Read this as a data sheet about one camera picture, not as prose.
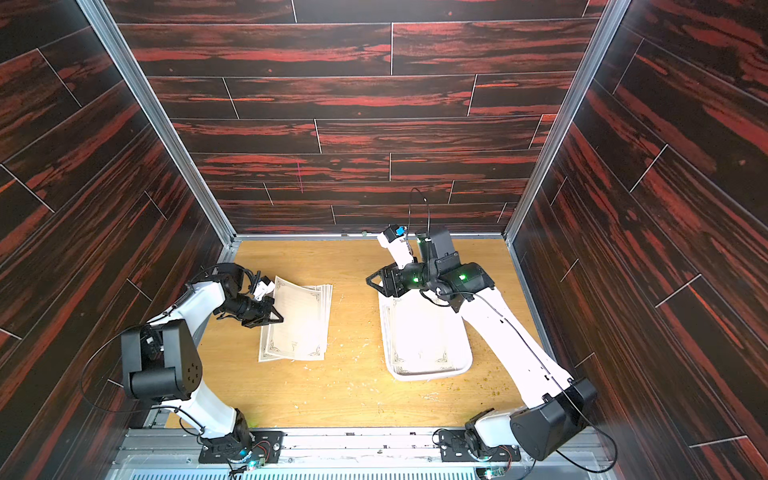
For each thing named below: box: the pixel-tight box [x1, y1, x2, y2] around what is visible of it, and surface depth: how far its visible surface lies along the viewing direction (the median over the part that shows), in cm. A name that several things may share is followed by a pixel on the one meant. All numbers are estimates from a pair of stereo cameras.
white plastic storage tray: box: [378, 283, 473, 381], surface depth 89 cm
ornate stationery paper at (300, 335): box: [266, 276, 325, 361], surface depth 93 cm
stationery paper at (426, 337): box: [392, 297, 460, 374], surface depth 90 cm
